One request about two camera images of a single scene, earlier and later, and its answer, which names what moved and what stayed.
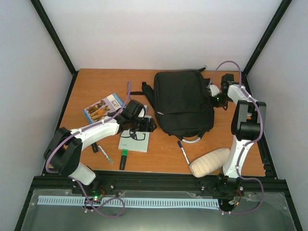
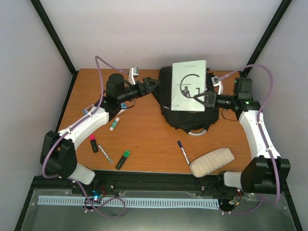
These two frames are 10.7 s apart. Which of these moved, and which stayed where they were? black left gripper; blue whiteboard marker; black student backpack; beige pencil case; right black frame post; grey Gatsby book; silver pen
Moved: grey Gatsby book; black student backpack; black left gripper
Stayed: silver pen; blue whiteboard marker; beige pencil case; right black frame post
